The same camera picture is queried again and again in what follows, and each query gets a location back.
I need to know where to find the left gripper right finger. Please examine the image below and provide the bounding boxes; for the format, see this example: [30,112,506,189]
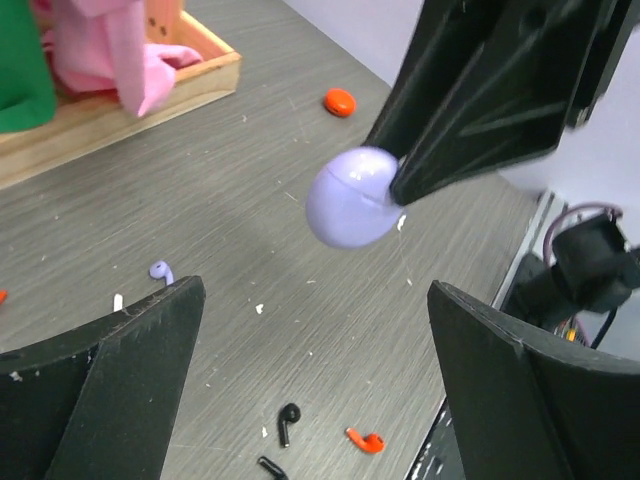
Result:
[427,281,639,479]

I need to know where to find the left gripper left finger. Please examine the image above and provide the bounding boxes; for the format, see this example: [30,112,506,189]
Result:
[1,276,206,480]

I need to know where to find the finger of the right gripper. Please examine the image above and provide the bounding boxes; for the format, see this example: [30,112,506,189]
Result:
[390,1,607,206]
[364,1,500,159]

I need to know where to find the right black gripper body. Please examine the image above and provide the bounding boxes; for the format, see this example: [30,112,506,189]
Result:
[566,0,639,128]

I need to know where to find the purple earbud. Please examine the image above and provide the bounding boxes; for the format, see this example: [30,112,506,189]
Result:
[148,260,174,286]

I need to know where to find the purple earbud case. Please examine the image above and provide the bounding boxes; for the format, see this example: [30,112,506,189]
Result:
[305,146,404,250]

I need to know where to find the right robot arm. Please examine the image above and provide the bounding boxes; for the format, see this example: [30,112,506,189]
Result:
[366,1,639,332]

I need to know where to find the orange earbud case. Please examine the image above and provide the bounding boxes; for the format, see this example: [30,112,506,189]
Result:
[323,88,357,118]

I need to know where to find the white earbud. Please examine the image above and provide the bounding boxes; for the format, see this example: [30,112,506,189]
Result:
[113,293,124,312]

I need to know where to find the black earbud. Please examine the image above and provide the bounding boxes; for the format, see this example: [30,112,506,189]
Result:
[257,456,288,480]
[277,403,301,448]

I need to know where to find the wooden clothes rack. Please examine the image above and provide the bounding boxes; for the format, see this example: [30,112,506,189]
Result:
[1,1,241,186]

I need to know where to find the green shirt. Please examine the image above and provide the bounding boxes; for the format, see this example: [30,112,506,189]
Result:
[0,0,57,133]

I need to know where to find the pink t-shirt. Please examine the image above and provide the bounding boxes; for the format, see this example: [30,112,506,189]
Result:
[30,1,203,117]

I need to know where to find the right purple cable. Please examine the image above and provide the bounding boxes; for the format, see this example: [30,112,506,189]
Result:
[543,201,624,266]

